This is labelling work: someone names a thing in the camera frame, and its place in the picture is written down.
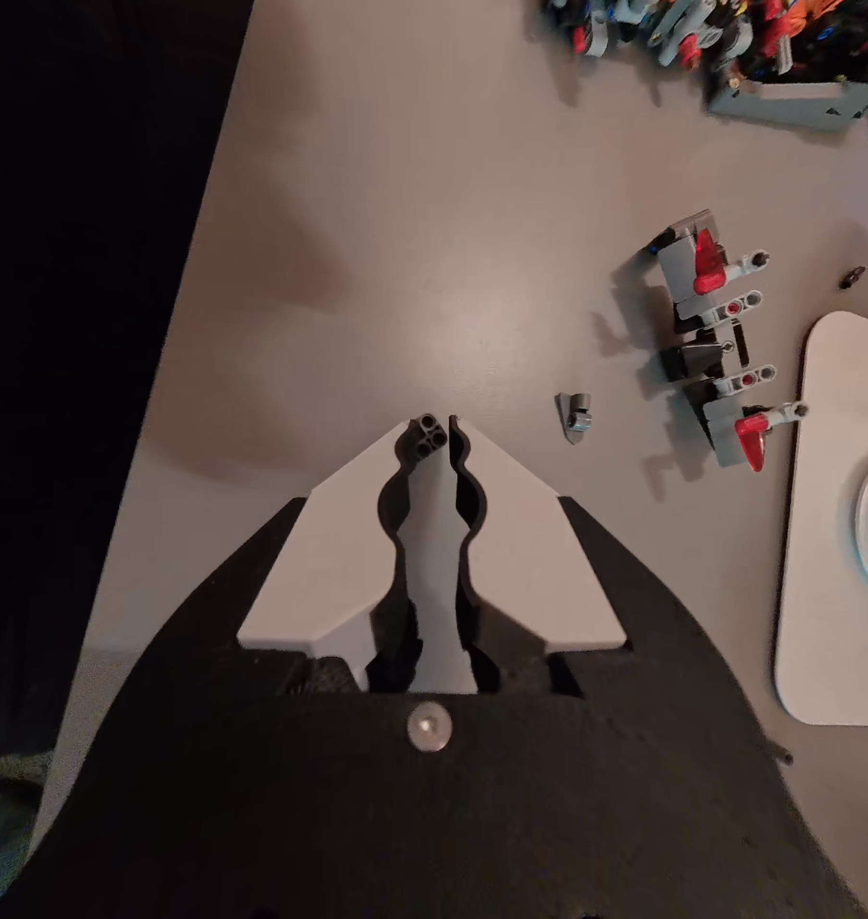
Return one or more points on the tiny black lego piece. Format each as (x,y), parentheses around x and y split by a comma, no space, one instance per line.
(853,277)

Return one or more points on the grey angled lego beam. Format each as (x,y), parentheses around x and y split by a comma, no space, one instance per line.
(428,434)

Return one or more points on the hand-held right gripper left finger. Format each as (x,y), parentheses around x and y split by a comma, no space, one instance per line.
(319,567)

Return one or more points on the grey red lego model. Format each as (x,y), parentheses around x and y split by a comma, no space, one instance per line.
(681,262)

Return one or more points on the white tray board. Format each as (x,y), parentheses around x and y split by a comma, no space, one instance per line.
(829,502)

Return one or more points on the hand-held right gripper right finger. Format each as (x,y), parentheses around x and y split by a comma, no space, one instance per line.
(541,567)

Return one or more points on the pile of mixed lego pieces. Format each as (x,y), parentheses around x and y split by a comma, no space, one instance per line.
(764,36)

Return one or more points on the grey lego wedge piece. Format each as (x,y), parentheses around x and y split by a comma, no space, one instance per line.
(570,423)

